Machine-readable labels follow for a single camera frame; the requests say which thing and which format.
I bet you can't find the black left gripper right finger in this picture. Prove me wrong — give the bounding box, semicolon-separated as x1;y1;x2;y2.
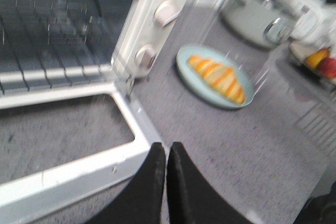
166;142;251;223

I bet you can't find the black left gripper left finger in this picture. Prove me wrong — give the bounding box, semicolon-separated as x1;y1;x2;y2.
86;142;166;223

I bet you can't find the oven glass door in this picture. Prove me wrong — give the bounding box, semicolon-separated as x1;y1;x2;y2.
1;82;162;223

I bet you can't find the orange croissant bread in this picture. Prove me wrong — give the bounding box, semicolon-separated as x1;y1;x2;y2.
187;55;246;104

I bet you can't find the lower oven timer knob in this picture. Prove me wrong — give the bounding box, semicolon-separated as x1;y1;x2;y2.
134;44;157;69

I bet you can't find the white Toshiba toaster oven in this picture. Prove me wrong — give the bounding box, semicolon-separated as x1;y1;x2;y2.
0;0;195;109

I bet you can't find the upper oven control knob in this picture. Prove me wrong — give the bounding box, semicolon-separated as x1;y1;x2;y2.
154;0;181;27

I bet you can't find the light green plate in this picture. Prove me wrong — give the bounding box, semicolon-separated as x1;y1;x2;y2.
176;45;255;109

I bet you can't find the orange fruit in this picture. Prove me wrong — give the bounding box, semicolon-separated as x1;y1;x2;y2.
304;48;330;69

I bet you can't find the red apple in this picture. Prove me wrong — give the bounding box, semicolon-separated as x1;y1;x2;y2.
318;57;335;79

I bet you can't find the grey round pot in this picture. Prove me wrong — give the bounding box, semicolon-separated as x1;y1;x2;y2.
219;0;292;50

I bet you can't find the clear glass cup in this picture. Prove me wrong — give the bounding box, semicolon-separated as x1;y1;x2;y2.
263;0;298;45

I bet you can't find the metal oven wire rack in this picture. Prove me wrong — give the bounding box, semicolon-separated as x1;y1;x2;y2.
1;0;113;96

